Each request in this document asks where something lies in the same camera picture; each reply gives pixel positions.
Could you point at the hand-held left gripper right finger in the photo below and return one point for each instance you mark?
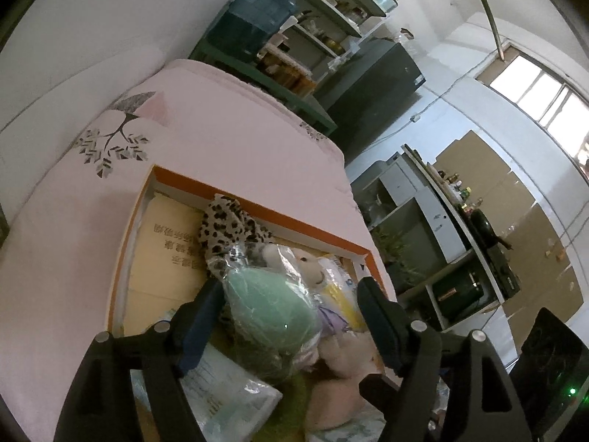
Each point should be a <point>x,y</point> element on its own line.
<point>377,322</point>

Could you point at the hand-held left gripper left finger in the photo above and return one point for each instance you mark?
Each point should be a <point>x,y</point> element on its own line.
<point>202,322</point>

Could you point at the white yellow tissue pack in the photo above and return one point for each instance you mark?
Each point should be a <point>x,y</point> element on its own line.
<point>343,297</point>

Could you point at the mint sponge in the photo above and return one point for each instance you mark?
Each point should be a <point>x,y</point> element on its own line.
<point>262,304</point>

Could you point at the beige pink puff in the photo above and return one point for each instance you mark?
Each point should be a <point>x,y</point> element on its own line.
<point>340,377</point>

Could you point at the purple cartoon face packet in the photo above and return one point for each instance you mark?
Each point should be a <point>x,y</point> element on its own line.
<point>221,386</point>

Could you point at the shallow orange-rimmed cardboard box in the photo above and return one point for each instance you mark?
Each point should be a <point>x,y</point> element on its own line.
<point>156,258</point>

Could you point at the leopard print scrunchie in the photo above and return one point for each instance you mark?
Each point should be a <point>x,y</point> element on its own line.
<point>225,230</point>

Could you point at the cream plush bear purple dress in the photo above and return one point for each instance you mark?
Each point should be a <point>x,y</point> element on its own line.
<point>299,262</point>

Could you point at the green fuzzy scrunchie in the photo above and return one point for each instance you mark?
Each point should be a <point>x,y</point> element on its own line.
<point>294,405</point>

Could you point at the potted green plant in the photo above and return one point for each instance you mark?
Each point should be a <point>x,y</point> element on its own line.
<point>400,262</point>

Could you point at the dark cooking pot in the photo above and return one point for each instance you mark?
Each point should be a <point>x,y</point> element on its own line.
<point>464,292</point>

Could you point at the black gas stove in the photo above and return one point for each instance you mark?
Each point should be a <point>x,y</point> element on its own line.
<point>504,276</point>

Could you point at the white kitchen counter cabinet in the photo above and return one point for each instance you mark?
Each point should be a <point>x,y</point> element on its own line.
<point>437,212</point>

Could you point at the black wok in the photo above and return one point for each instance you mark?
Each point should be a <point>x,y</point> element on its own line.
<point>483,225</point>

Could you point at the dark refrigerator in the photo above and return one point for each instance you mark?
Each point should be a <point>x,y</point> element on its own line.
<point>368,87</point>

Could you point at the green low bench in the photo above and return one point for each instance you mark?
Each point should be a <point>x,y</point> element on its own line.
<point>294,101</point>

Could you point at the barred window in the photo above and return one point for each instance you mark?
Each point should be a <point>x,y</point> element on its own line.
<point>529,83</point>

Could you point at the blue water jug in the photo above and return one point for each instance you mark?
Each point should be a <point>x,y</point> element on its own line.
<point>253,14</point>

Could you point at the white shelf unit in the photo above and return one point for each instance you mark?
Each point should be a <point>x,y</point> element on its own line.
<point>331,9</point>

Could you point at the curved metal rod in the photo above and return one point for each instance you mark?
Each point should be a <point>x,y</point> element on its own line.
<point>490,14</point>

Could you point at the cardboard sheets on wall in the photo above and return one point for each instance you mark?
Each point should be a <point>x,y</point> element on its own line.
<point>529,248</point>

